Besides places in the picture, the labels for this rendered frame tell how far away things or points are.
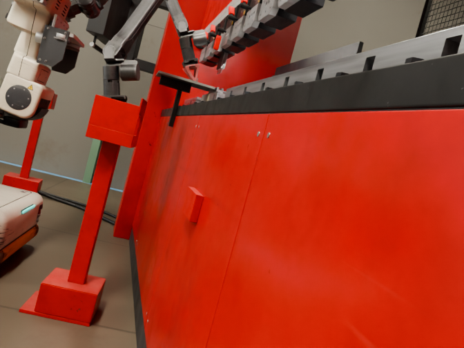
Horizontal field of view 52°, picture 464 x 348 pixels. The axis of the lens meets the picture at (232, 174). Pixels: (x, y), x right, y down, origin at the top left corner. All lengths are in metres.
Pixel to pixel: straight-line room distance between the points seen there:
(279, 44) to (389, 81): 2.82
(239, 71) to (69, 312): 1.96
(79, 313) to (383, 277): 1.52
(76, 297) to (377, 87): 1.49
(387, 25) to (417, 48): 5.18
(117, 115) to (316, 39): 4.08
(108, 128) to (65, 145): 3.63
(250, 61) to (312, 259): 2.74
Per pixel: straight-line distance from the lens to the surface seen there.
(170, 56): 3.14
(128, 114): 1.71
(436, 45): 0.69
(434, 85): 0.44
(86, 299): 1.83
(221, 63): 2.26
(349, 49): 2.26
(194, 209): 1.18
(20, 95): 2.20
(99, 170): 1.80
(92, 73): 5.31
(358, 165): 0.51
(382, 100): 0.50
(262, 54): 3.26
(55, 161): 5.37
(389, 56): 0.78
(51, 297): 1.85
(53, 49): 2.17
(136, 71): 1.73
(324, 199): 0.56
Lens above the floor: 0.75
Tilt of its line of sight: 3 degrees down
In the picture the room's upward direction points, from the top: 15 degrees clockwise
